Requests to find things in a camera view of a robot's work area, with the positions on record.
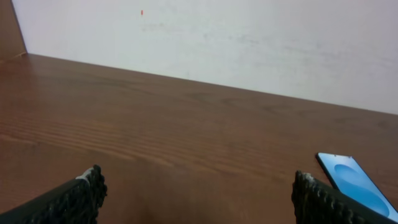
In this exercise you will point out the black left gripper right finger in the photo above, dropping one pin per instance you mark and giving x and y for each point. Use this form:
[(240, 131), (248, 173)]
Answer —
[(317, 203)]

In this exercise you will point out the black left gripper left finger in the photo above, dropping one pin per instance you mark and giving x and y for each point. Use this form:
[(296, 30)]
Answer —
[(76, 201)]

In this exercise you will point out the blue Samsung Galaxy smartphone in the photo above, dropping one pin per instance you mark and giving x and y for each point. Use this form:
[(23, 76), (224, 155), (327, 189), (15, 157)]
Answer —
[(346, 175)]

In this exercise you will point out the brown cardboard panel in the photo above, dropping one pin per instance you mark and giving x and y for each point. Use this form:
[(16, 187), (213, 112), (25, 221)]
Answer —
[(12, 42)]

